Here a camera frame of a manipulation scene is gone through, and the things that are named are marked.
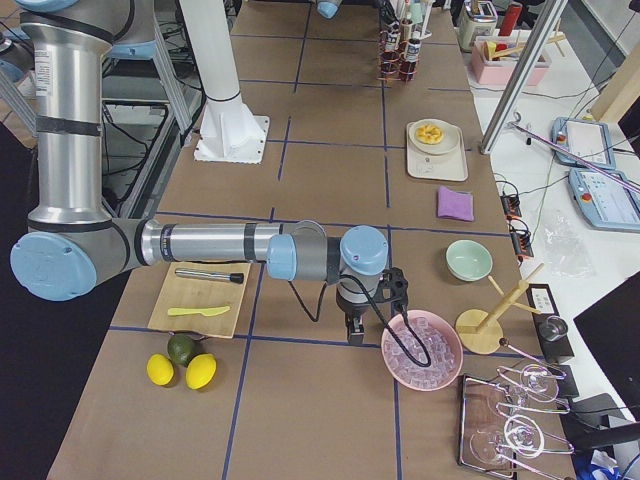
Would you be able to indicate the mint green bowl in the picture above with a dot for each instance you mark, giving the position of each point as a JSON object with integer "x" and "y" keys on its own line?
{"x": 468, "y": 260}

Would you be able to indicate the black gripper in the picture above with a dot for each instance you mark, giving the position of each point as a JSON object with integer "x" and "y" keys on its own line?
{"x": 353, "y": 310}

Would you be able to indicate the copper wire bottle rack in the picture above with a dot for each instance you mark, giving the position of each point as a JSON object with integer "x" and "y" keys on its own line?
{"x": 401, "y": 49}

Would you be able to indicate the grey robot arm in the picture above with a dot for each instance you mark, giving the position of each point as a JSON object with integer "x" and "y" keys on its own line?
{"x": 73, "y": 244}
{"x": 328, "y": 8}

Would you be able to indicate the yellow lemon right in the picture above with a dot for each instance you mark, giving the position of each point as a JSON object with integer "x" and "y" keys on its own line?
{"x": 200, "y": 371}

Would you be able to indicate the purple folded cloth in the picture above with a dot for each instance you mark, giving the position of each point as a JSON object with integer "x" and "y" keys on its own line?
{"x": 455, "y": 205}

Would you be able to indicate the black scale with cup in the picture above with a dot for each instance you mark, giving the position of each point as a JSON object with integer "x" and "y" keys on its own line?
{"x": 551, "y": 329}

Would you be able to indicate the steel muddler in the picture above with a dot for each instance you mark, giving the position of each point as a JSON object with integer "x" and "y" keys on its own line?
{"x": 233, "y": 277}

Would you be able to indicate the dark tea bottle lower left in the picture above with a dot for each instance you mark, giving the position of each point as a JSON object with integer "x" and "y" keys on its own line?
{"x": 410, "y": 58}

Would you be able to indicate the green avocado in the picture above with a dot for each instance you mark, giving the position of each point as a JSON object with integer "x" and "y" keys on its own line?
{"x": 181, "y": 349}

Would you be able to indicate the pink bowl of ice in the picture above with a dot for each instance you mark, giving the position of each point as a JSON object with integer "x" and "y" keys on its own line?
{"x": 423, "y": 353}

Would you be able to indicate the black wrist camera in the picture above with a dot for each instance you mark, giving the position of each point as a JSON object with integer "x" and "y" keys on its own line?
{"x": 393, "y": 289}

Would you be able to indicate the glass rack tray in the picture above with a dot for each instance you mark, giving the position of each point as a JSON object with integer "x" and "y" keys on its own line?
{"x": 500, "y": 434}

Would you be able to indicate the dark tea bottle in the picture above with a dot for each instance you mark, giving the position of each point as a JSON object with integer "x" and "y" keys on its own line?
{"x": 389, "y": 56}
{"x": 410, "y": 58}

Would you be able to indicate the glazed ring donut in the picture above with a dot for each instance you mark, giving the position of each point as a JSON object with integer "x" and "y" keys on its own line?
{"x": 429, "y": 134}

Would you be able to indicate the cream rectangular tray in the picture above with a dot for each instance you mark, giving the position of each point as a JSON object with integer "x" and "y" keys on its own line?
{"x": 451, "y": 166}

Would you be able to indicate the dark tea bottle top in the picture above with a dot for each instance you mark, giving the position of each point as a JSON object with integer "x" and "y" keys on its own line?
{"x": 389, "y": 56}

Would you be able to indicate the lower teach pendant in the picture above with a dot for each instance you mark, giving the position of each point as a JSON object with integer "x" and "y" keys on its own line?
{"x": 605, "y": 203}

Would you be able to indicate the yellow plastic knife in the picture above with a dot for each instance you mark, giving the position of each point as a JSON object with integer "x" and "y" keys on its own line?
{"x": 205, "y": 312}

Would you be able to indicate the wooden cutting board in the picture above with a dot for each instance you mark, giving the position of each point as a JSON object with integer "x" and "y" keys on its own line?
{"x": 186, "y": 293}

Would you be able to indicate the teach pendant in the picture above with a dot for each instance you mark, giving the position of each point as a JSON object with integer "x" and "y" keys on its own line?
{"x": 605, "y": 203}
{"x": 589, "y": 140}

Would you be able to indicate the wooden mug tree stand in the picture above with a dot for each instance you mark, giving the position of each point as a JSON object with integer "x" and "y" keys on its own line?
{"x": 479, "y": 331}

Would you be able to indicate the cream round plate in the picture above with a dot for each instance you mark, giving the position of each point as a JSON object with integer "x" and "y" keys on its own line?
{"x": 450, "y": 141}

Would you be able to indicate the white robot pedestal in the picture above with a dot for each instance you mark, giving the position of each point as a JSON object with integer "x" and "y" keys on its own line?
{"x": 229, "y": 131}

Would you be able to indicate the upper teach pendant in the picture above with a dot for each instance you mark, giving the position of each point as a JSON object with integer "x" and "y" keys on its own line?
{"x": 589, "y": 140}

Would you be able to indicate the yellow lemon left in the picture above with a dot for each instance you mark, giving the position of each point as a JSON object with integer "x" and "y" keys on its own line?
{"x": 160, "y": 370}

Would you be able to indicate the pink storage box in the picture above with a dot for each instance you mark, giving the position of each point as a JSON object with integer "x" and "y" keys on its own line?
{"x": 499, "y": 72}

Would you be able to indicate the yellow lemon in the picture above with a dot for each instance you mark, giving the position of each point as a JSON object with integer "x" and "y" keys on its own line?
{"x": 200, "y": 371}
{"x": 160, "y": 370}

